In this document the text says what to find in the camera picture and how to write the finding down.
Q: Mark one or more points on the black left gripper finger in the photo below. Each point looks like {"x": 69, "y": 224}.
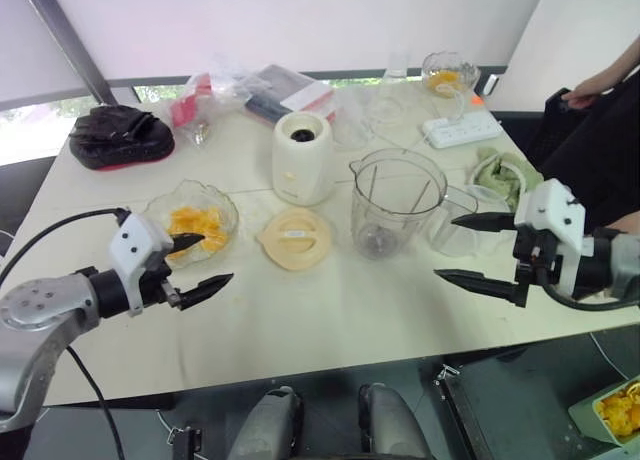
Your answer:
{"x": 202, "y": 292}
{"x": 186, "y": 241}

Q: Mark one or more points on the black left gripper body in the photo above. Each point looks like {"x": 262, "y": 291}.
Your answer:
{"x": 156, "y": 286}

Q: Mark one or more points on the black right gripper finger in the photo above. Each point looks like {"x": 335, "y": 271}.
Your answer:
{"x": 490, "y": 222}
{"x": 495, "y": 286}

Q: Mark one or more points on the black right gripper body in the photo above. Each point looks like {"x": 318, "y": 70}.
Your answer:
{"x": 532, "y": 260}

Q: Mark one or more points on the clear blender jar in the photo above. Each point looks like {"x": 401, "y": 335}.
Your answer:
{"x": 385, "y": 215}

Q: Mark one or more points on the cream blender lid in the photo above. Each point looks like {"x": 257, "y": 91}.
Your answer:
{"x": 295, "y": 240}

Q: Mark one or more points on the person's bare forearm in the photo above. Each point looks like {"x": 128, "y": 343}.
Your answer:
{"x": 620, "y": 70}

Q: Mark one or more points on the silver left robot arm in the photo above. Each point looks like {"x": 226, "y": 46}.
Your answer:
{"x": 35, "y": 305}

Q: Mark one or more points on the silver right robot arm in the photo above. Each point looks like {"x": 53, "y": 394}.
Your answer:
{"x": 625, "y": 260}

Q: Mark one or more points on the person's bare hand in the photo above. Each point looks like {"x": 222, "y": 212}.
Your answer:
{"x": 589, "y": 92}

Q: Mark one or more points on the white round container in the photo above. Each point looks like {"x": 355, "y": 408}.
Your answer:
{"x": 472, "y": 177}

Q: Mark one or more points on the green cloth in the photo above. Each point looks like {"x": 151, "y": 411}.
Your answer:
{"x": 505, "y": 175}

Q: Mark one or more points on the wavy clear glass bowl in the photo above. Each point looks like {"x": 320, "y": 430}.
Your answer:
{"x": 222, "y": 205}

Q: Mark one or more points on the white power strip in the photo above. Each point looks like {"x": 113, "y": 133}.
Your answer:
{"x": 462, "y": 130}

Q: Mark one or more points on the person in black clothing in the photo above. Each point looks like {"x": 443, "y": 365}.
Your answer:
{"x": 590, "y": 165}

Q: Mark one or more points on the black leather bag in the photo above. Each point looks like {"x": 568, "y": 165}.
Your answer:
{"x": 120, "y": 135}

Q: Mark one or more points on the plastic bag with red packet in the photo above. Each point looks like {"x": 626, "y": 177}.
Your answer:
{"x": 187, "y": 107}

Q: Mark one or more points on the cream blender base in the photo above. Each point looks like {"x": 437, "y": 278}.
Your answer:
{"x": 300, "y": 165}

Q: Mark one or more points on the white plug adapter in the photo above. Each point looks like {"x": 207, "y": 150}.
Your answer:
{"x": 491, "y": 85}

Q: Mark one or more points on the grey rounded robot leg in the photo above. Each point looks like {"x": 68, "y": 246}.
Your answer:
{"x": 265, "y": 425}
{"x": 390, "y": 420}

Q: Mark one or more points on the glass bowl with orange peel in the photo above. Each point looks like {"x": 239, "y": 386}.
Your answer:
{"x": 450, "y": 75}

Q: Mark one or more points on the black flat case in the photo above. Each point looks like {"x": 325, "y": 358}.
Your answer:
{"x": 265, "y": 107}

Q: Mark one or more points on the green plastic bin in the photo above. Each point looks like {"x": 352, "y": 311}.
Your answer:
{"x": 582, "y": 420}

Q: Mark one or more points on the crumpled clear plastic bag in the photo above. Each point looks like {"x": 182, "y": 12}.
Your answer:
{"x": 360, "y": 120}

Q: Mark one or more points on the orange peels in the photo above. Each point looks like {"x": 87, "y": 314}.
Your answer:
{"x": 617, "y": 410}

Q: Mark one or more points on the clear drinking glass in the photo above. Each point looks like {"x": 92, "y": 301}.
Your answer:
{"x": 397, "y": 67}

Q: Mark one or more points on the dark grey notebook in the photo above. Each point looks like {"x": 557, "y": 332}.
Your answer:
{"x": 285, "y": 80}

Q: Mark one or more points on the white and red box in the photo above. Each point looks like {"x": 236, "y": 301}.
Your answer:
{"x": 312, "y": 97}

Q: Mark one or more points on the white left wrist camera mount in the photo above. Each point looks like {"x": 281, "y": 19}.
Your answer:
{"x": 135, "y": 240}

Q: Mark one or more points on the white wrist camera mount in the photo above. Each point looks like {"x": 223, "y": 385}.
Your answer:
{"x": 550, "y": 205}
{"x": 135, "y": 240}

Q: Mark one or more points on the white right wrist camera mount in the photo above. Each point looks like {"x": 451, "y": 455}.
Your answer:
{"x": 550, "y": 205}

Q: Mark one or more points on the black metal table frame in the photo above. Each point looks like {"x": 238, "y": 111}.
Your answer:
{"x": 465, "y": 420}

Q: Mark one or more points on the dark window frame post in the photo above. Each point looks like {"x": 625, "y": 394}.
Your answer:
{"x": 70, "y": 40}

